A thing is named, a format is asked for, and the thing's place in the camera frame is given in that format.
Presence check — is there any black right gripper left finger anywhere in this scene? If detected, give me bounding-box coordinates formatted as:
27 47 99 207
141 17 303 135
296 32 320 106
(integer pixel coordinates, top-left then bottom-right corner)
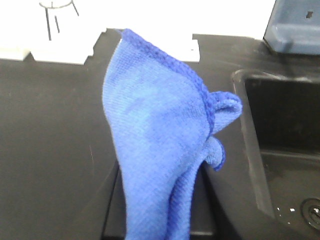
100 164 126 240

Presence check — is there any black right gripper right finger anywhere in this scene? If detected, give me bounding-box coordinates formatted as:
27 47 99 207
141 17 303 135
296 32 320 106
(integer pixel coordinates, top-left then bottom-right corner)
190 163 240 240

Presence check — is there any blue microfiber cloth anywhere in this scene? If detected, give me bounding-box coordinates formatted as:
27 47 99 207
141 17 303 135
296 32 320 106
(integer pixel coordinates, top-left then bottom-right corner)
102 29 243 240

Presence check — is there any black lab sink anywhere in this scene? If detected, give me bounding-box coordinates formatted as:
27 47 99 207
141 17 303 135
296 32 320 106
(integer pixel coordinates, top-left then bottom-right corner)
232 70 320 240

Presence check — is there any white test tube rack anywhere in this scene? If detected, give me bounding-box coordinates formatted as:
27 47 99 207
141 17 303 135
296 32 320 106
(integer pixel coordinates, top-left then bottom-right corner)
137 26 201 63

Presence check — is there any white box right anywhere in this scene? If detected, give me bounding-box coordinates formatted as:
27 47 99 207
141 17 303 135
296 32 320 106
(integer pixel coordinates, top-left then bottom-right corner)
0 0 112 65

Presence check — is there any blue plastic container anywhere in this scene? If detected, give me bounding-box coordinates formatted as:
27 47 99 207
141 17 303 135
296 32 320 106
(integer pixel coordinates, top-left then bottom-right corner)
263 0 320 55

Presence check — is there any black wire tripod stand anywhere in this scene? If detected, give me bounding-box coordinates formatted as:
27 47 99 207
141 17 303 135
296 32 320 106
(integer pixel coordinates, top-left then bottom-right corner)
38 0 80 42

